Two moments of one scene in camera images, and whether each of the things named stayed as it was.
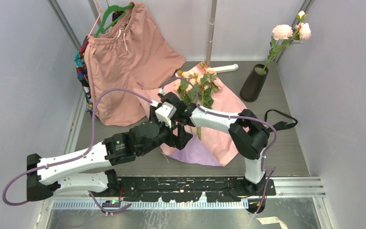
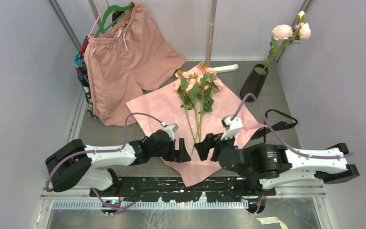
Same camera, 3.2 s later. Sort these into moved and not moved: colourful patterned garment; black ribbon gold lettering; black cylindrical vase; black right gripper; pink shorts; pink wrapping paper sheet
Moved: pink wrapping paper sheet; black right gripper
Not moved: pink shorts; colourful patterned garment; black cylindrical vase; black ribbon gold lettering
